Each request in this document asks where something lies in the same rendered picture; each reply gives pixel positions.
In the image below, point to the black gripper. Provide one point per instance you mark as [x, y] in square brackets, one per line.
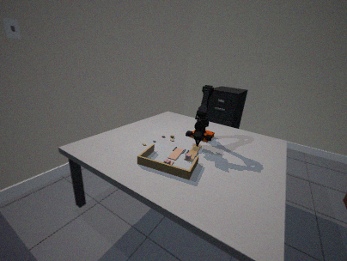
[207, 137]

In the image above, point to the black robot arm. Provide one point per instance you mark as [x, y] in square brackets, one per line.
[202, 121]

